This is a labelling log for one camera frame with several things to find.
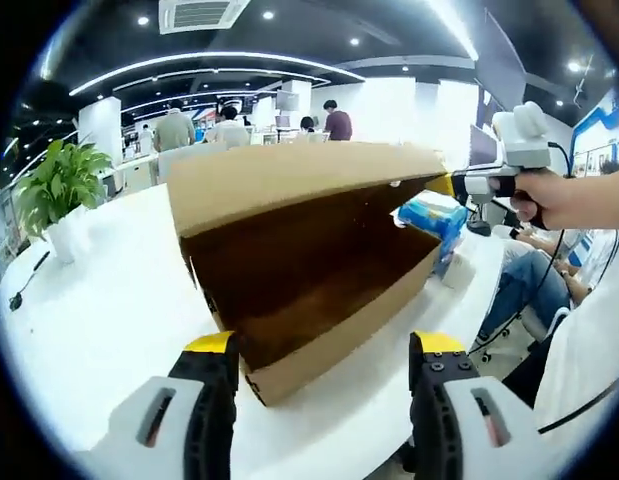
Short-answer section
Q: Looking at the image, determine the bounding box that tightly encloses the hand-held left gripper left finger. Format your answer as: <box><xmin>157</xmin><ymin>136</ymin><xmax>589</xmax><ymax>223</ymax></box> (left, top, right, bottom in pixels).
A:
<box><xmin>71</xmin><ymin>330</ymin><xmax>239</xmax><ymax>480</ymax></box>

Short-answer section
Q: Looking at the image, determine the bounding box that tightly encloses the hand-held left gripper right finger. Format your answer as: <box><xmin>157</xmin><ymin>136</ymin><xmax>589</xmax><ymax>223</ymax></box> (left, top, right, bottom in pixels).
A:
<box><xmin>407</xmin><ymin>330</ymin><xmax>553</xmax><ymax>480</ymax></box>

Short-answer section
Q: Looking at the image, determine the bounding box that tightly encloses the bright blue soft wipes pack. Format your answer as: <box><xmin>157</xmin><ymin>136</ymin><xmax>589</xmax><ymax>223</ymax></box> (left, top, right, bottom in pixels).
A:
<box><xmin>390</xmin><ymin>193</ymin><xmax>471</xmax><ymax>275</ymax></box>

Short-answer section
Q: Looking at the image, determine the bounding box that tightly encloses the brown cardboard shoe box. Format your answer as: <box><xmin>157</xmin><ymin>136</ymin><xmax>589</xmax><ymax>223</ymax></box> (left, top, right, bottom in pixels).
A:
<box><xmin>166</xmin><ymin>140</ymin><xmax>459</xmax><ymax>408</ymax></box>

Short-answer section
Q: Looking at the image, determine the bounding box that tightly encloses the person's right hand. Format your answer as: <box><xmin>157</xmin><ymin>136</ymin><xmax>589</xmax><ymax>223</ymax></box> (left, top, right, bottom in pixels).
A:
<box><xmin>507</xmin><ymin>168</ymin><xmax>589</xmax><ymax>232</ymax></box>

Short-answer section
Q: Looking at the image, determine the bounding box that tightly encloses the grey office chair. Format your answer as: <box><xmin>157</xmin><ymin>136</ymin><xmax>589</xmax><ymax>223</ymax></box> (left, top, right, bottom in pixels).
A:
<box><xmin>466</xmin><ymin>302</ymin><xmax>573</xmax><ymax>364</ymax></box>

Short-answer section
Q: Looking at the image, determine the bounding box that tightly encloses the long ceiling light strip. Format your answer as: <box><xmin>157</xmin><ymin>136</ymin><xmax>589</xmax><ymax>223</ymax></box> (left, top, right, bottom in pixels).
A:
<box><xmin>67</xmin><ymin>51</ymin><xmax>366</xmax><ymax>97</ymax></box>
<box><xmin>433</xmin><ymin>0</ymin><xmax>479</xmax><ymax>62</ymax></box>

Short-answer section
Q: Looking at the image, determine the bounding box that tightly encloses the green potted plant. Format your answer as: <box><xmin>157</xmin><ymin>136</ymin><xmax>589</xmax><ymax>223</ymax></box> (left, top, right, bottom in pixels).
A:
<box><xmin>14</xmin><ymin>138</ymin><xmax>114</xmax><ymax>266</ymax></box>

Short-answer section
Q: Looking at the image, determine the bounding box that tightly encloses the ceiling air conditioner vent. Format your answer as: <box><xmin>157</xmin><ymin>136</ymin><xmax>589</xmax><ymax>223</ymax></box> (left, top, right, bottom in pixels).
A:
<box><xmin>158</xmin><ymin>0</ymin><xmax>251</xmax><ymax>36</ymax></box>

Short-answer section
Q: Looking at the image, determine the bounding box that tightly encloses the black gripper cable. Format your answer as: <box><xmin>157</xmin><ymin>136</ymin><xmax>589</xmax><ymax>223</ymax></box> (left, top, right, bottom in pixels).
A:
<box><xmin>537</xmin><ymin>141</ymin><xmax>576</xmax><ymax>307</ymax></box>
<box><xmin>537</xmin><ymin>382</ymin><xmax>619</xmax><ymax>435</ymax></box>

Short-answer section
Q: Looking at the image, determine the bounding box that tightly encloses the blue white wall poster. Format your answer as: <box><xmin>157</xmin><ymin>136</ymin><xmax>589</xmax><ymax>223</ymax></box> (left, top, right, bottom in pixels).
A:
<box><xmin>570</xmin><ymin>89</ymin><xmax>619</xmax><ymax>177</ymax></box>

